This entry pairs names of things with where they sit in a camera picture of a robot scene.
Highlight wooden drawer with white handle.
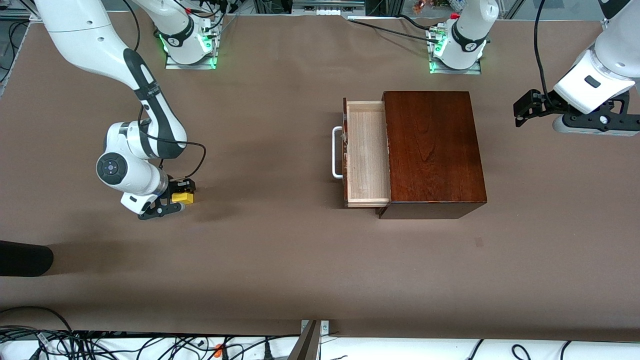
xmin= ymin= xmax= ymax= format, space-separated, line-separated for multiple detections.
xmin=332 ymin=97 xmax=392 ymax=209

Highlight dark wooden cabinet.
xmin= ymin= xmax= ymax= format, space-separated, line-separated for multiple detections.
xmin=377 ymin=91 xmax=488 ymax=220

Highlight black cylindrical object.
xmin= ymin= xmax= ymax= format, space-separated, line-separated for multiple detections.
xmin=0 ymin=240 xmax=54 ymax=277

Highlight dark metal strut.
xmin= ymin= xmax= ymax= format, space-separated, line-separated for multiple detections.
xmin=289 ymin=320 xmax=321 ymax=360

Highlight white power strip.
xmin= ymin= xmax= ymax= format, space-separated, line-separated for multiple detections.
xmin=291 ymin=0 xmax=367 ymax=17

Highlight aluminium profile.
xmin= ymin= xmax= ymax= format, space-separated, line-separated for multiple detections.
xmin=0 ymin=11 xmax=42 ymax=23

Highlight white shelf board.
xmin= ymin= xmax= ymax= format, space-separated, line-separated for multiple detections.
xmin=0 ymin=336 xmax=640 ymax=360

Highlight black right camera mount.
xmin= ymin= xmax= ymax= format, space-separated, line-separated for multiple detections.
xmin=138 ymin=200 xmax=187 ymax=220

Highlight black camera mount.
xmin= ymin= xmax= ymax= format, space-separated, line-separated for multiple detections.
xmin=564 ymin=92 xmax=640 ymax=132
xmin=138 ymin=200 xmax=187 ymax=220

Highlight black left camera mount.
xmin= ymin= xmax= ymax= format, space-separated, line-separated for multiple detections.
xmin=564 ymin=92 xmax=640 ymax=132

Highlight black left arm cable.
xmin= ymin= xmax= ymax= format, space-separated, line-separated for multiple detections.
xmin=534 ymin=0 xmax=557 ymax=108

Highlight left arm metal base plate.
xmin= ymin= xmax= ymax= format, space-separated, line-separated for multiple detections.
xmin=427 ymin=27 xmax=483 ymax=76

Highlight short black table cable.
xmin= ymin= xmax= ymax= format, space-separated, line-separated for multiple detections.
xmin=397 ymin=14 xmax=441 ymax=32

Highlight tangled black cables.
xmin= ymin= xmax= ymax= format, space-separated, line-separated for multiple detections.
xmin=0 ymin=305 xmax=301 ymax=360

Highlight long black table cable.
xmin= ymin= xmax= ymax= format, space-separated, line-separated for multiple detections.
xmin=347 ymin=19 xmax=438 ymax=43

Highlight small metal bracket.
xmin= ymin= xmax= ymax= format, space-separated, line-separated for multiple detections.
xmin=300 ymin=320 xmax=331 ymax=342

